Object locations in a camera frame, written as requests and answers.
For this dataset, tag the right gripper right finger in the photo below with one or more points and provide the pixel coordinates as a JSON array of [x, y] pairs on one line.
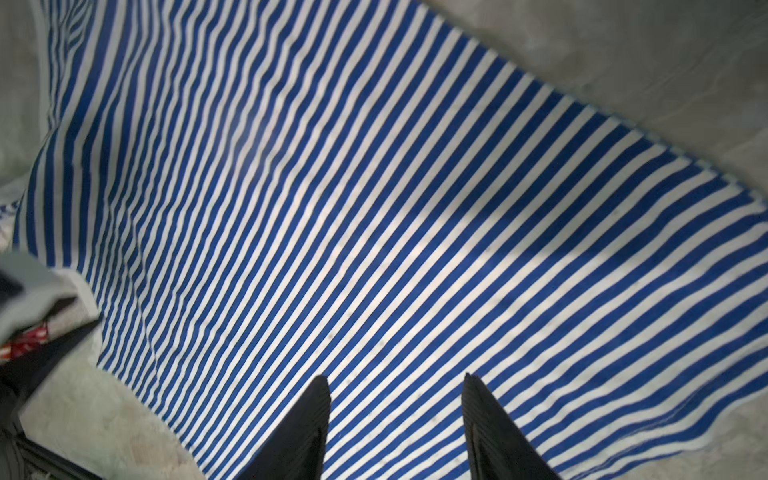
[[497, 449]]

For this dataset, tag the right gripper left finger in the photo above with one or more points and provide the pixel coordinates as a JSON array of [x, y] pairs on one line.
[[296, 447]]

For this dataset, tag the navy white striped tank top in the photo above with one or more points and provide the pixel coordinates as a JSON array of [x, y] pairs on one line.
[[261, 192]]

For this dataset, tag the red white striped tank top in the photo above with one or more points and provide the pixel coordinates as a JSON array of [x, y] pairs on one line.
[[26, 341]]

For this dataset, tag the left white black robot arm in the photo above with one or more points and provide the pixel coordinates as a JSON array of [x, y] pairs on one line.
[[45, 314]]

